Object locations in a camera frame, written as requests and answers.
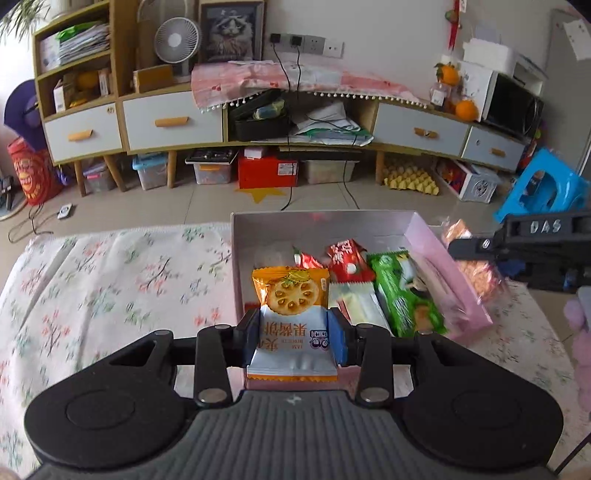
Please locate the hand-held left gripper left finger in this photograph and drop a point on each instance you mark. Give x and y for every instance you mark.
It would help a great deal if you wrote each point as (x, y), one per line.
(251, 337)

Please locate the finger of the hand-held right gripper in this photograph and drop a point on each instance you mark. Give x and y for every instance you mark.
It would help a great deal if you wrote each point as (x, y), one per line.
(475, 248)

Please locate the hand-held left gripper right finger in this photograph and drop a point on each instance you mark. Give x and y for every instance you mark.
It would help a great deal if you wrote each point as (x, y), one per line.
(336, 337)

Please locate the pink patterned snack packet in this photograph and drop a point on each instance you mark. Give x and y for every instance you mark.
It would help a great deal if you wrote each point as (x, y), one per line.
(478, 279)

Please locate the cream snack packet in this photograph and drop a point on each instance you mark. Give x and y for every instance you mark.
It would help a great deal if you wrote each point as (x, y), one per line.
(362, 307)

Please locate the orange biscuit packet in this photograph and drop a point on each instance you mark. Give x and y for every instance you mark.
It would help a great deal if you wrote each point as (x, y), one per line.
(291, 304)

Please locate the red snack packet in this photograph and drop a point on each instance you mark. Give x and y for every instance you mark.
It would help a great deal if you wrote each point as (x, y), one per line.
(348, 261)

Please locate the pink cardboard box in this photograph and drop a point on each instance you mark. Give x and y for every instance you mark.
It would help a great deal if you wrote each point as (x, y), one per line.
(323, 226)

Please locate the person's right forearm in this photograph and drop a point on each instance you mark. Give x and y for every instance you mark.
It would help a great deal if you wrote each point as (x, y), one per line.
(582, 350)

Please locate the white plastic crate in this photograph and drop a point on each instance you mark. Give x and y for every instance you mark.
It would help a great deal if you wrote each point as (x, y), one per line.
(480, 187)

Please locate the blue plastic stool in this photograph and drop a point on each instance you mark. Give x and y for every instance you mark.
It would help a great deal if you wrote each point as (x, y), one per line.
(558, 180)

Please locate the green snack packet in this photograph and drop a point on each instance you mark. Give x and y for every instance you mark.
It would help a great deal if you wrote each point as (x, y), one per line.
(401, 290)

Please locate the yellow egg carton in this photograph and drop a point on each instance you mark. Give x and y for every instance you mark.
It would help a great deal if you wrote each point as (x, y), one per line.
(410, 177)

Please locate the grey drawer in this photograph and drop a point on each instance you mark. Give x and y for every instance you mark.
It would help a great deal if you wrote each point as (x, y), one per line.
(420, 129)
(491, 150)

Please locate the orange fruit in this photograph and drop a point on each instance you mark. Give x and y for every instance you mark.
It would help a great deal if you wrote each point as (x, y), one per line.
(466, 110)
(449, 74)

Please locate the yellow star floor sticker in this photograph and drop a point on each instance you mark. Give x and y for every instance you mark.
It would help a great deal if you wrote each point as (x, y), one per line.
(261, 194)

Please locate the black microwave oven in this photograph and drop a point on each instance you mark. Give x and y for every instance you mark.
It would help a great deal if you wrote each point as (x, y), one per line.
(512, 106)

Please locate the red cardboard box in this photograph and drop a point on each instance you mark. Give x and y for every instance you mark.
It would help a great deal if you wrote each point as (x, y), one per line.
(265, 173)

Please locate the clear bin with black lid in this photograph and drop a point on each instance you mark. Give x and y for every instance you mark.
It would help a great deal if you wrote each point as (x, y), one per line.
(211, 168)

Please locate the pile of papers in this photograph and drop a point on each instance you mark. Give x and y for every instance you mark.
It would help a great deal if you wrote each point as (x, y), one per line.
(332, 122)

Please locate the clear bin with blue lid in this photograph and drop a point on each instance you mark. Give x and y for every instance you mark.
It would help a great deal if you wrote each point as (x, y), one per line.
(151, 173)

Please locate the white foam box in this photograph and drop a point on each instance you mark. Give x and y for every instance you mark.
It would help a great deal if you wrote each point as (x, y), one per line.
(489, 53)

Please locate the wooden cabinet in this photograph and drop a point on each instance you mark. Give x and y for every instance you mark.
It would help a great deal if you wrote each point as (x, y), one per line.
(175, 152)

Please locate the black storage case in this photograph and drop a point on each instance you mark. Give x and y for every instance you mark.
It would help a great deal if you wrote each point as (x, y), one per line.
(258, 127)

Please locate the small clear bin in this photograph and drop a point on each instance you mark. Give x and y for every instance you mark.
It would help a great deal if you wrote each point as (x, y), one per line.
(98, 177)

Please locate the white charger block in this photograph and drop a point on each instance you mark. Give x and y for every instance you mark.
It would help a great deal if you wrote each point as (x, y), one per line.
(64, 211)

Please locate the red hanging ornament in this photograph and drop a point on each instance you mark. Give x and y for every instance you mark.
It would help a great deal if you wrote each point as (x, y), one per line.
(455, 23)

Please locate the white drawer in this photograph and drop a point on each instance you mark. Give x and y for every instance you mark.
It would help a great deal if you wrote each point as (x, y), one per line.
(83, 134)
(173, 121)

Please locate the pink cloth with pompoms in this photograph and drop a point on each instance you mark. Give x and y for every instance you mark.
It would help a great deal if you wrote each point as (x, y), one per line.
(240, 76)

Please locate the red printed bag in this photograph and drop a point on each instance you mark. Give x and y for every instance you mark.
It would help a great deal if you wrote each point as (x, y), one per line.
(32, 173)

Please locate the brown cardboard box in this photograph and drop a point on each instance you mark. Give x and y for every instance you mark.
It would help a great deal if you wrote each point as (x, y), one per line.
(154, 78)

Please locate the white desk fan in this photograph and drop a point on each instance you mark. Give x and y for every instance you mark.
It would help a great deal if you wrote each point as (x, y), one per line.
(178, 41)

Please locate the framed cat picture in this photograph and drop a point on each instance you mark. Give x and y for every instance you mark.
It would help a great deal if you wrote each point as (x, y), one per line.
(231, 30)

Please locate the purple hat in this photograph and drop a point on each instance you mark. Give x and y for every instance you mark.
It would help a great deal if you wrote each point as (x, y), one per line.
(21, 108)

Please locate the stack of documents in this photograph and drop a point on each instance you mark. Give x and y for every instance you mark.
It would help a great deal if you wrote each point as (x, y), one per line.
(76, 44)

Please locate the wall power sockets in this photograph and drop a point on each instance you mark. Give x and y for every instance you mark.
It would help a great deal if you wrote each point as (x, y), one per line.
(314, 45)

